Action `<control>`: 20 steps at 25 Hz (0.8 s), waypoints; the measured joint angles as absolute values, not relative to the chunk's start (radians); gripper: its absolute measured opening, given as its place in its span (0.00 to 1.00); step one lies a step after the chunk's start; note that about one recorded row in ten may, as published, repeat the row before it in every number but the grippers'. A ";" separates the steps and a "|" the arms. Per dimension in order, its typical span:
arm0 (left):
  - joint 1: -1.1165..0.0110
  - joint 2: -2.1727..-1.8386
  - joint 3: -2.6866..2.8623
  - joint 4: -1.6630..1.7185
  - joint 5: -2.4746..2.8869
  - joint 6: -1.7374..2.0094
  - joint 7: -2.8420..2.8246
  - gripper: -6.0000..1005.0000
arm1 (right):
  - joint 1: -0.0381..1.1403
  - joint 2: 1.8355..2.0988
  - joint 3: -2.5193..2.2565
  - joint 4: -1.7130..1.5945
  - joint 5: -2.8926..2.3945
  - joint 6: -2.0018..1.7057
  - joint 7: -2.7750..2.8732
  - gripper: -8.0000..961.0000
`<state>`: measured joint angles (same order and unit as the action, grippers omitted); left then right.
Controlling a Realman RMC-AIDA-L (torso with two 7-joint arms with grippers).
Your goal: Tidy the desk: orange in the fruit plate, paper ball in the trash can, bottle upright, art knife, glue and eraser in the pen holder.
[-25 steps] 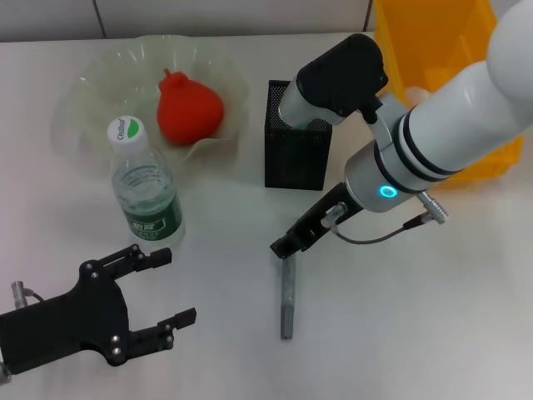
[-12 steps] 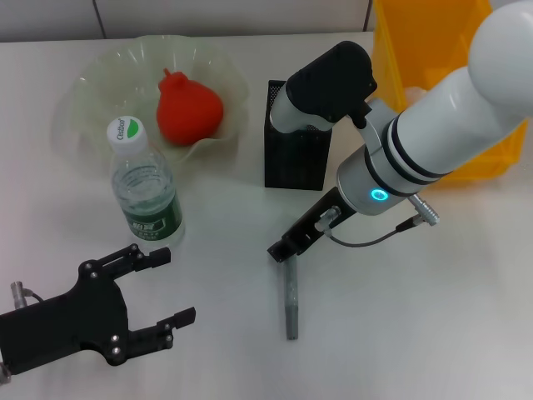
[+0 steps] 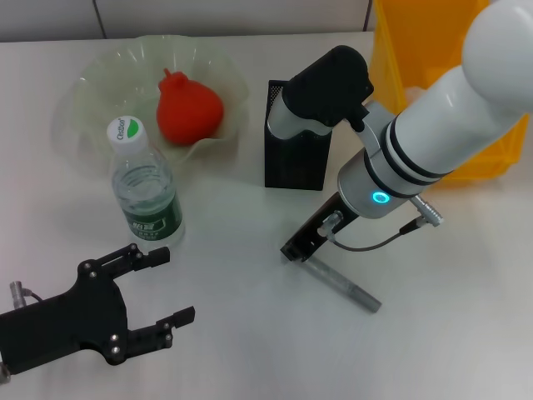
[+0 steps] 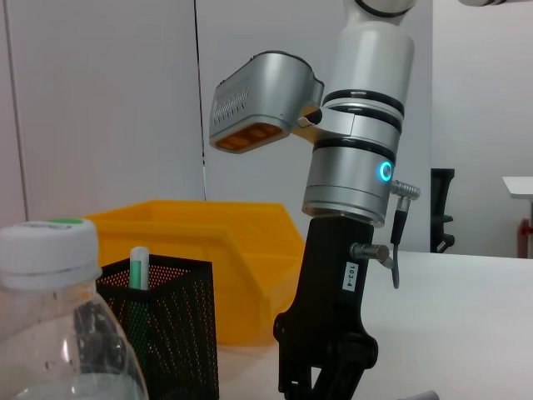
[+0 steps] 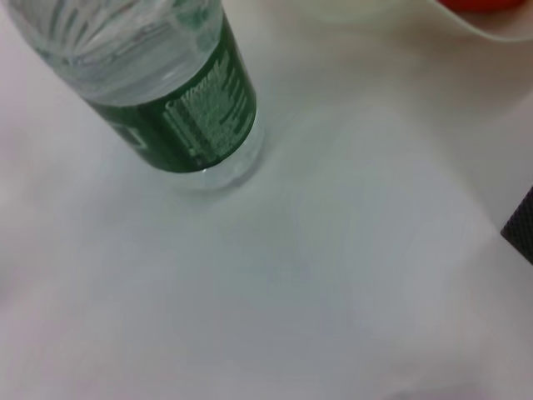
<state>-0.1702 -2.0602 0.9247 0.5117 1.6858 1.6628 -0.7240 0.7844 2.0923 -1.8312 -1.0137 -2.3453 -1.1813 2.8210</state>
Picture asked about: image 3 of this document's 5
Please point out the yellow plastic storage bin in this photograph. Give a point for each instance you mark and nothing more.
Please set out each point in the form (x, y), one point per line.
(389, 50)

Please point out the clear water bottle green label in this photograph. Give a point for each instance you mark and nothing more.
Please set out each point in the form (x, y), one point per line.
(143, 187)

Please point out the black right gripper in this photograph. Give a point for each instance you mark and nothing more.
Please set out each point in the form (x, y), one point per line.
(316, 231)

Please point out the green translucent fruit plate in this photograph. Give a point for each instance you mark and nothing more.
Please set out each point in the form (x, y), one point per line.
(104, 91)

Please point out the grey pen clear cap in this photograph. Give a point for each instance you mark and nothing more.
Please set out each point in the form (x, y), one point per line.
(345, 287)

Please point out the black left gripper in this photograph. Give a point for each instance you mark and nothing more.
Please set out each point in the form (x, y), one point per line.
(62, 329)

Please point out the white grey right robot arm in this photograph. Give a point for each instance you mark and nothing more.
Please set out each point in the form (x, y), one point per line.
(437, 125)

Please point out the black mesh pen holder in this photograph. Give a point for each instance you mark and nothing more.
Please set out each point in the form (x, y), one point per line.
(291, 166)

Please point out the red knitted toy fruit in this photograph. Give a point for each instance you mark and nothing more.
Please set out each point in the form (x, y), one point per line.
(187, 108)

